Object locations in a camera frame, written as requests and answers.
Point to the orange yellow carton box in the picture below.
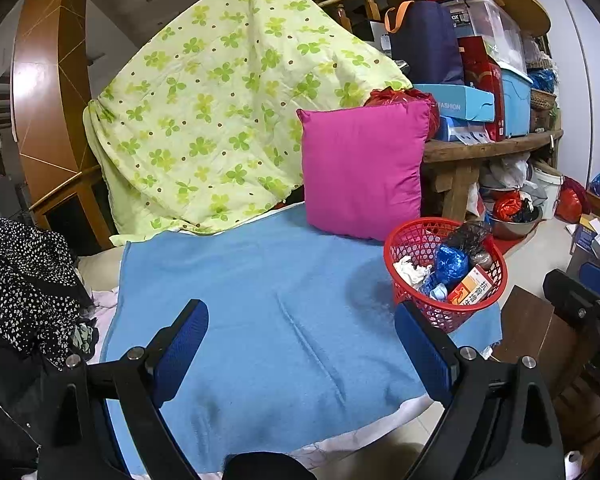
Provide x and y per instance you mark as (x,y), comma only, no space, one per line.
(472,287)

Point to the brown wooden board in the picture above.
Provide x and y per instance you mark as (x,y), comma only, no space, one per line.
(535,335)

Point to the navy white carton box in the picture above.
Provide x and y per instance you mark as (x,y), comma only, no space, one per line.
(587,232)

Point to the blue shoebox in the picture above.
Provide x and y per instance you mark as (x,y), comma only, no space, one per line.
(455,100)

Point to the dark green patterned cloth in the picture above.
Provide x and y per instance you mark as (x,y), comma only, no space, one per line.
(85,340)

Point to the metal bowl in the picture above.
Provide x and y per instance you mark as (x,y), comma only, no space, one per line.
(510,230)

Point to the tall red box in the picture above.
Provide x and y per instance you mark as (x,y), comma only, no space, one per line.
(482,75)

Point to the red black plastic bag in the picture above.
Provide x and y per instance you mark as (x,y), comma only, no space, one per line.
(507,205)

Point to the black jacket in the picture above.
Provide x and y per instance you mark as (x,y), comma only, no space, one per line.
(5,400)

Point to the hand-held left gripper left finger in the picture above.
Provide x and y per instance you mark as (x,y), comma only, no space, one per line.
(180,347)

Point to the white blue carton box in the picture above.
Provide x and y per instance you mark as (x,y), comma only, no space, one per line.
(462,130)

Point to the white plastic bag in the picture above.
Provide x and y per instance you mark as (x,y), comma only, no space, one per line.
(510,170)

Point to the pink pillow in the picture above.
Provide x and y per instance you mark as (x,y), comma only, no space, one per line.
(360,170)

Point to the round wooden tabletop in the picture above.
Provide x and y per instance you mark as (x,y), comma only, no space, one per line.
(530,7)

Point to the clear plastic storage box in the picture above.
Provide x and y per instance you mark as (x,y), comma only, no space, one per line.
(495,25)

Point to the curved brown wooden panel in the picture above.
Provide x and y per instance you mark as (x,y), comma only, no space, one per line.
(45,70)

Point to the red mesh basket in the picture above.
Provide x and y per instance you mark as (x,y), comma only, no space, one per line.
(405,240)

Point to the blue blanket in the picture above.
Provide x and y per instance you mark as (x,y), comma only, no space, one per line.
(280,320)

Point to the white bucket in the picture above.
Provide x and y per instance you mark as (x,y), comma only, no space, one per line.
(550,190)

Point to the shiny red plastic bag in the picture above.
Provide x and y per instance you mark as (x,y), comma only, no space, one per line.
(420,97)

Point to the cream pillow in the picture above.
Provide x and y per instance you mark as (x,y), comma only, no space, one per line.
(100,267)

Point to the wicker basket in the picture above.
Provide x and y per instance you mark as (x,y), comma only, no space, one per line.
(542,100)

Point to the blue plastic bag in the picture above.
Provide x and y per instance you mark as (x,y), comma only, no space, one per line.
(451,265)

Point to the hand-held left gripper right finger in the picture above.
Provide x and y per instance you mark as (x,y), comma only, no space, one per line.
(422,352)

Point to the wooden cabinet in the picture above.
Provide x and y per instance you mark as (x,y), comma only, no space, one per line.
(70,210)

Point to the white tissue ball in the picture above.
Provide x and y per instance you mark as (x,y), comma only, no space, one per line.
(411,270)

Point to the green floral quilt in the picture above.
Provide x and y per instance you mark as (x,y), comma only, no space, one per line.
(220,100)

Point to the tied red sack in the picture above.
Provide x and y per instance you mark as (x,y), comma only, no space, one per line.
(570,205)

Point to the black white-spotted garment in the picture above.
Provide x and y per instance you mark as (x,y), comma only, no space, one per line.
(25,280)

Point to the light blue storage bin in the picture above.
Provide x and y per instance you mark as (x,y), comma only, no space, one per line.
(516,100)

